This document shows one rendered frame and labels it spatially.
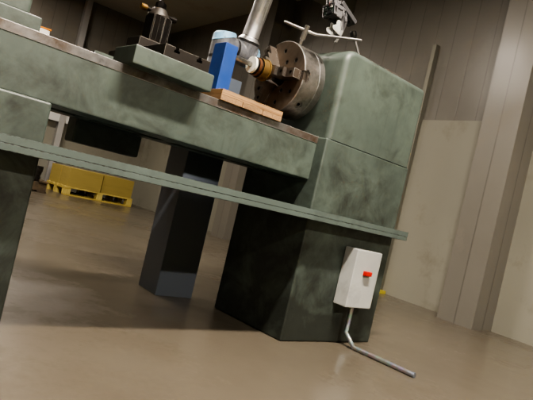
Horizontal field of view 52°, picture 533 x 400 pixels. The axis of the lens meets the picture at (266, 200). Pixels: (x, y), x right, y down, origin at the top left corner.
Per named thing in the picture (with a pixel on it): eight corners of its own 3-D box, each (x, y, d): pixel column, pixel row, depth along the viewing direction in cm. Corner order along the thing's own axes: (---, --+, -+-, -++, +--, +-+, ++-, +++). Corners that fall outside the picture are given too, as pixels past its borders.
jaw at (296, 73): (289, 72, 234) (309, 71, 225) (287, 84, 234) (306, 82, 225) (270, 63, 227) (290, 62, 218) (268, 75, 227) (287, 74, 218)
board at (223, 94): (226, 118, 243) (228, 109, 243) (281, 121, 215) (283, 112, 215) (169, 98, 223) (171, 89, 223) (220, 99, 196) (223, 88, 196)
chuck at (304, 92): (259, 108, 255) (285, 43, 249) (301, 126, 232) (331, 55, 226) (244, 102, 249) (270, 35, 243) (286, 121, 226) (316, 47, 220)
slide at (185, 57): (147, 77, 221) (150, 66, 221) (208, 75, 189) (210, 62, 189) (105, 62, 209) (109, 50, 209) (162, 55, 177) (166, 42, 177)
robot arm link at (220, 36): (203, 53, 275) (209, 27, 276) (224, 63, 284) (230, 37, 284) (216, 52, 266) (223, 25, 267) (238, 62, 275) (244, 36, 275)
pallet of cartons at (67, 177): (114, 201, 928) (120, 177, 928) (133, 208, 859) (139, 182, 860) (43, 186, 858) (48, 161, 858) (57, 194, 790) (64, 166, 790)
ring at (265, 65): (265, 62, 235) (248, 55, 229) (279, 61, 228) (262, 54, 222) (259, 83, 235) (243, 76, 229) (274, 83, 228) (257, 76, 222)
